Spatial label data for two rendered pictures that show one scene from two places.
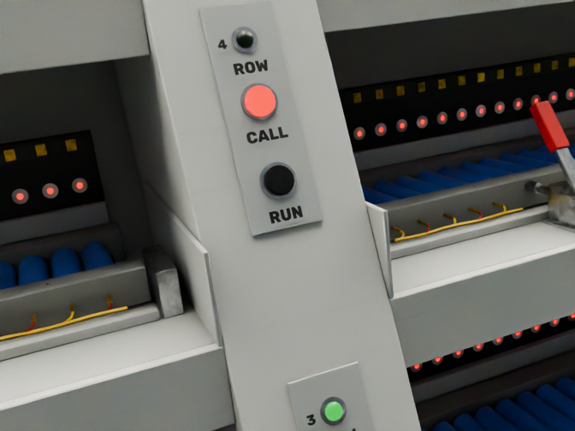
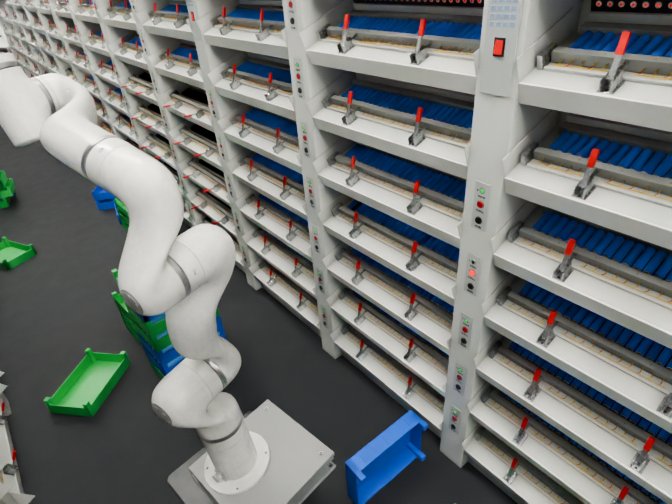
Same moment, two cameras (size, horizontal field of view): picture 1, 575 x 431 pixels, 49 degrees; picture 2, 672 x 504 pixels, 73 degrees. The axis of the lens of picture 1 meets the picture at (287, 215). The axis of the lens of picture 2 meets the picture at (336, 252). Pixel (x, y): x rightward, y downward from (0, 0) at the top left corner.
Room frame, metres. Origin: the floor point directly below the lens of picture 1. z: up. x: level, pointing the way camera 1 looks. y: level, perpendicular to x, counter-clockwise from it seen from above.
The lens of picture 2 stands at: (-0.29, -0.77, 1.54)
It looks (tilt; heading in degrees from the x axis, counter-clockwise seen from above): 33 degrees down; 72
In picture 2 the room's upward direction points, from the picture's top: 5 degrees counter-clockwise
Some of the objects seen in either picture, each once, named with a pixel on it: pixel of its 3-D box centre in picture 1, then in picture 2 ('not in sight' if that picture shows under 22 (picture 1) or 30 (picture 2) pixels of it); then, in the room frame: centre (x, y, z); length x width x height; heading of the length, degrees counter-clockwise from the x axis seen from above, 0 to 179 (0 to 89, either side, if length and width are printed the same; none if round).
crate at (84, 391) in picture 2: not in sight; (89, 380); (-0.92, 0.92, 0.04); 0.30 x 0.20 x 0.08; 60
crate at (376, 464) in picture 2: not in sight; (387, 460); (0.10, 0.03, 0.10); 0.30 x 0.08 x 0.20; 18
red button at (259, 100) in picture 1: (258, 103); not in sight; (0.33, 0.00, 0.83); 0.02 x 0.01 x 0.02; 108
